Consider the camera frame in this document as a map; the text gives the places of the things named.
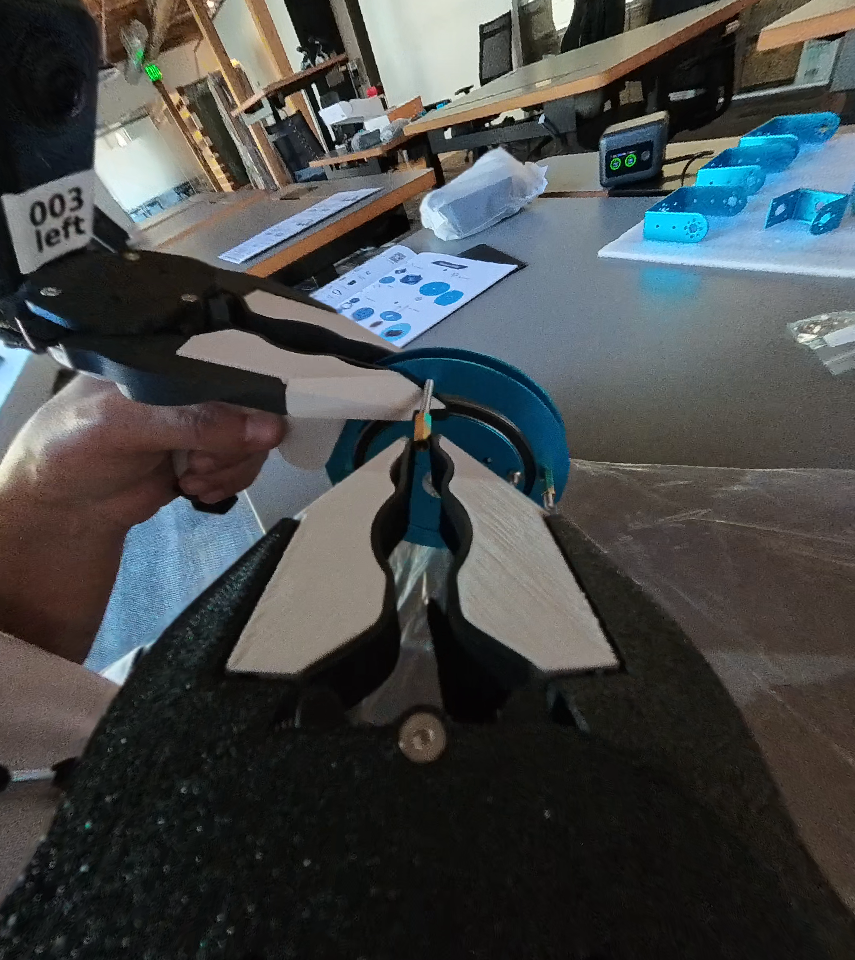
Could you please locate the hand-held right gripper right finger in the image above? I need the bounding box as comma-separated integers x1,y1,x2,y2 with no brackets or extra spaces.
426,435,621,717

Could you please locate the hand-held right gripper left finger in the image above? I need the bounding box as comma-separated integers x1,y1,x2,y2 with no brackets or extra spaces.
225,438,410,717

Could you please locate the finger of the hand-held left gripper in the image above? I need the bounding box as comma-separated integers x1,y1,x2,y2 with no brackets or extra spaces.
174,328,447,423
232,287,402,370

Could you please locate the blue metal turntable disc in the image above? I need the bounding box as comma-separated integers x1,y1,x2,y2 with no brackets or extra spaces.
326,346,571,549

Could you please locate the wood-edged neighbour desk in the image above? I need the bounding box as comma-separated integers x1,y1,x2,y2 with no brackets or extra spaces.
131,168,440,279

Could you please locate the grey desk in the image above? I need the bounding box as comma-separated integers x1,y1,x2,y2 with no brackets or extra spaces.
247,135,855,960

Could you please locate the long wood-edged desk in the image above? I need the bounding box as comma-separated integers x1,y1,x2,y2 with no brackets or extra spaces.
403,0,759,140

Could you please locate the person's left hand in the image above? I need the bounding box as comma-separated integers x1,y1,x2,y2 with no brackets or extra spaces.
15,390,288,526

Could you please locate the white paper sheet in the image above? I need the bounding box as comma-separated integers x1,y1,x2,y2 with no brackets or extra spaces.
219,187,384,265

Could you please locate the printed instruction sheet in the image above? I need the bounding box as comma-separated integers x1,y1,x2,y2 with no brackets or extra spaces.
311,243,519,348

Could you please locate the large clear plastic bag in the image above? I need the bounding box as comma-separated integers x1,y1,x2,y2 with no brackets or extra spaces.
352,457,855,960

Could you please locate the black clipboard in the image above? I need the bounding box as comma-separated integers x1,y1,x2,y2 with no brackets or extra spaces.
457,243,530,271

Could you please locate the white plastic wrapped box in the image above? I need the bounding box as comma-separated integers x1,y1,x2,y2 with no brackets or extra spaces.
420,146,549,241

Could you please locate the black background office chair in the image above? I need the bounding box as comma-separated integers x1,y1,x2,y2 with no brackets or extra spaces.
478,11,515,87

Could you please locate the black device with green display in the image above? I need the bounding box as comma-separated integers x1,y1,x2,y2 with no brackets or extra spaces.
598,111,672,190

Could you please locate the white foam tray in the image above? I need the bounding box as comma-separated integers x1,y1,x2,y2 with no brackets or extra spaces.
598,123,855,282

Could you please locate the small clear hardware bag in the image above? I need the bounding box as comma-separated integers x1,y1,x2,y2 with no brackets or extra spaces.
786,309,855,376

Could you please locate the blue metal L bracket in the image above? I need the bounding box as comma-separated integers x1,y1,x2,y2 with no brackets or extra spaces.
766,189,850,237

